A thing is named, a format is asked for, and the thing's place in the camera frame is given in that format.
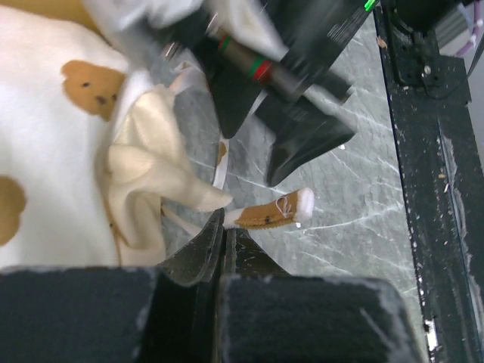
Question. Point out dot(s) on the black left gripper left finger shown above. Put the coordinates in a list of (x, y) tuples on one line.
[(164, 313)]

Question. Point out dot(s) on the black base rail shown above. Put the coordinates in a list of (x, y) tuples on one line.
[(441, 176)]

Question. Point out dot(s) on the bear print bed mattress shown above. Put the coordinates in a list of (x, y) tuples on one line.
[(90, 150)]

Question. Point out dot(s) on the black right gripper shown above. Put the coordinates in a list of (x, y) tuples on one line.
[(282, 47)]

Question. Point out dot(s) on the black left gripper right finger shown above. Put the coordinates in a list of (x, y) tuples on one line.
[(268, 315)]

